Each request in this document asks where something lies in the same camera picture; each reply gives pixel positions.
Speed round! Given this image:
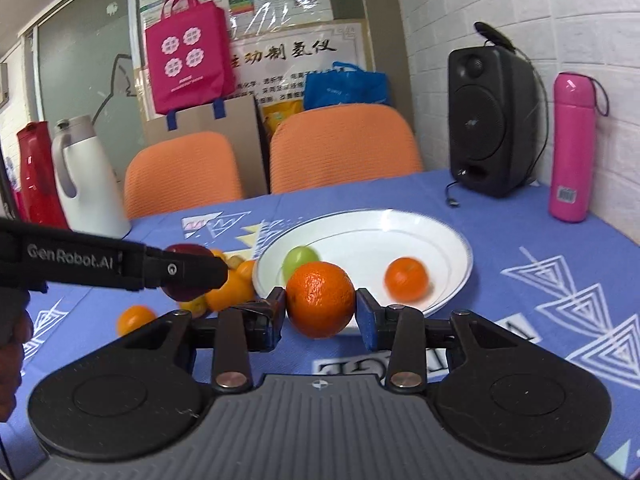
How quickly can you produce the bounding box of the blue bag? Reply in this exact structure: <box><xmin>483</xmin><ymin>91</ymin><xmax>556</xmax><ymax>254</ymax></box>
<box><xmin>303</xmin><ymin>61</ymin><xmax>391</xmax><ymax>111</ymax></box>

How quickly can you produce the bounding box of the black speaker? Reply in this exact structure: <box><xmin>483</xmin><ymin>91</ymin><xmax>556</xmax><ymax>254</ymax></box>
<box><xmin>447</xmin><ymin>45</ymin><xmax>543</xmax><ymax>198</ymax></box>

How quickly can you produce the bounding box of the pink tote bag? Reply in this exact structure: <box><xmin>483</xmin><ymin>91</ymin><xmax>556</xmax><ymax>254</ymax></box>
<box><xmin>145</xmin><ymin>0</ymin><xmax>237</xmax><ymax>115</ymax></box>

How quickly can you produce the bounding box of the red jug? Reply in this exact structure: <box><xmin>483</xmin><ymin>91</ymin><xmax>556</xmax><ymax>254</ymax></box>
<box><xmin>16</xmin><ymin>121</ymin><xmax>68</xmax><ymax>231</ymax></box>

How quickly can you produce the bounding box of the framed wall sign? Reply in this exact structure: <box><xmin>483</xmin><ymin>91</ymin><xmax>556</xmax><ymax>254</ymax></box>
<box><xmin>227</xmin><ymin>19</ymin><xmax>374</xmax><ymax>107</ymax></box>

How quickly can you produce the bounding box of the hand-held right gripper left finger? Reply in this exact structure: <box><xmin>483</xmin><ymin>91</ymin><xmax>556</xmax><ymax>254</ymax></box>
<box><xmin>119</xmin><ymin>287</ymin><xmax>288</xmax><ymax>394</ymax></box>

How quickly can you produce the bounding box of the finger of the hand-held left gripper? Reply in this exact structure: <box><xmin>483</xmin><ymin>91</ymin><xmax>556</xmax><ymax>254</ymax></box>
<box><xmin>144</xmin><ymin>245</ymin><xmax>229</xmax><ymax>292</ymax></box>

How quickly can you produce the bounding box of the person's left hand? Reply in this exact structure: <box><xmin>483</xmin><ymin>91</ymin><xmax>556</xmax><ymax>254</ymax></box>
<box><xmin>0</xmin><ymin>310</ymin><xmax>34</xmax><ymax>423</ymax></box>

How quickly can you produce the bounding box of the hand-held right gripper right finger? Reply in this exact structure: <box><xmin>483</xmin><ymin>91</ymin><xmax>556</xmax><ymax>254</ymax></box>
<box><xmin>355</xmin><ymin>287</ymin><xmax>545</xmax><ymax>392</ymax></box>

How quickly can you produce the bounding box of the blue patterned tablecloth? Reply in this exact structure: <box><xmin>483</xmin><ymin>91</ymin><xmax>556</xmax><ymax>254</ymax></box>
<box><xmin>0</xmin><ymin>169</ymin><xmax>640</xmax><ymax>480</ymax></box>

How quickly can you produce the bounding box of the yellow packet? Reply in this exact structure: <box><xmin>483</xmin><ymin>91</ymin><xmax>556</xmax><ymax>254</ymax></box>
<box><xmin>262</xmin><ymin>100</ymin><xmax>306</xmax><ymax>137</ymax></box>

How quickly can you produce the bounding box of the white plate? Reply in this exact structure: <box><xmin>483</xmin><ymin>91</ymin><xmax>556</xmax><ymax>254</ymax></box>
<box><xmin>251</xmin><ymin>209</ymin><xmax>474</xmax><ymax>333</ymax></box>

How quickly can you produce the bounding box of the small black device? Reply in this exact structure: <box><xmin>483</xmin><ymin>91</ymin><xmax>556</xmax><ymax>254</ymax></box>
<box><xmin>474</xmin><ymin>21</ymin><xmax>516</xmax><ymax>52</ymax></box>

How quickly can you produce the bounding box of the red apple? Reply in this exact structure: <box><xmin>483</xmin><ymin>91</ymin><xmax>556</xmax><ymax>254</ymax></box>
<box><xmin>161</xmin><ymin>243</ymin><xmax>228</xmax><ymax>303</ymax></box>

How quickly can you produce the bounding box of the dark orange tangerine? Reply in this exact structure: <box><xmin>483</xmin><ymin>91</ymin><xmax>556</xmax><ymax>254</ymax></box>
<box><xmin>286</xmin><ymin>261</ymin><xmax>357</xmax><ymax>339</ymax></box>
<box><xmin>384</xmin><ymin>257</ymin><xmax>430</xmax><ymax>303</ymax></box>

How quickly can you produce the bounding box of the grey glass board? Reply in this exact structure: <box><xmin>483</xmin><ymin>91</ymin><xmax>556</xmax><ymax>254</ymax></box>
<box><xmin>36</xmin><ymin>0</ymin><xmax>145</xmax><ymax>183</ymax></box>

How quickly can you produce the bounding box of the pink bottle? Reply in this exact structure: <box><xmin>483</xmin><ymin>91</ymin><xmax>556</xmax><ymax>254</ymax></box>
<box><xmin>548</xmin><ymin>72</ymin><xmax>608</xmax><ymax>223</ymax></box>

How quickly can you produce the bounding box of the brown paper bag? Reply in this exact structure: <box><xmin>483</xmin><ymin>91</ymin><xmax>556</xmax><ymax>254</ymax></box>
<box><xmin>142</xmin><ymin>95</ymin><xmax>268</xmax><ymax>198</ymax></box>

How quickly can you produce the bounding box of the orange chair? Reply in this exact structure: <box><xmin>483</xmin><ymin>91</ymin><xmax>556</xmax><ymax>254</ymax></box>
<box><xmin>269</xmin><ymin>104</ymin><xmax>425</xmax><ymax>195</ymax></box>
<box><xmin>123</xmin><ymin>131</ymin><xmax>244</xmax><ymax>220</ymax></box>

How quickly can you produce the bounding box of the white jug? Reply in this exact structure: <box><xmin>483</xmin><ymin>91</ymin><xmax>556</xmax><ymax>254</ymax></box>
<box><xmin>51</xmin><ymin>115</ymin><xmax>132</xmax><ymax>239</ymax></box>

